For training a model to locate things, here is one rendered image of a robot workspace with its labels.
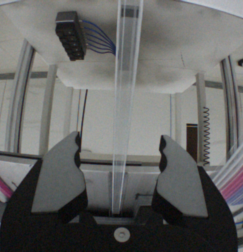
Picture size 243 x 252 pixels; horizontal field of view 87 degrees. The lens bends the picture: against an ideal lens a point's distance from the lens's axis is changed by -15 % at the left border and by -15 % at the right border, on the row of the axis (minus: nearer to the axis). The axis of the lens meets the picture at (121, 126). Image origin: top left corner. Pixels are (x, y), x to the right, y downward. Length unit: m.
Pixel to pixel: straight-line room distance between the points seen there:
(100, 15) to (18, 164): 0.38
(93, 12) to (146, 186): 0.40
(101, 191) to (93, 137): 1.66
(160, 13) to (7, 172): 0.46
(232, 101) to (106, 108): 1.57
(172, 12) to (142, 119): 1.61
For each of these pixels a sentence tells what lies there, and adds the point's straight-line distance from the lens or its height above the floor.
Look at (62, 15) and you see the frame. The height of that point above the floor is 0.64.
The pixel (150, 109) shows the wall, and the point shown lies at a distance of 1.97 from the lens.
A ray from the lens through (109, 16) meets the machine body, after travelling 0.44.
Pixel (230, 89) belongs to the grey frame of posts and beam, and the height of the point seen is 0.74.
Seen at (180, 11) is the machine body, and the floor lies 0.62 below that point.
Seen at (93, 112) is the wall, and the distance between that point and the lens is 1.94.
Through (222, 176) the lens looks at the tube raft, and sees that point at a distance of 0.24.
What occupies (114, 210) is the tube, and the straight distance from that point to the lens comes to 0.30.
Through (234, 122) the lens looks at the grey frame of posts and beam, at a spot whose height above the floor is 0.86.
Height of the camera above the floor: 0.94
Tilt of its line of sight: 7 degrees down
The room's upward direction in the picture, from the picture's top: 178 degrees counter-clockwise
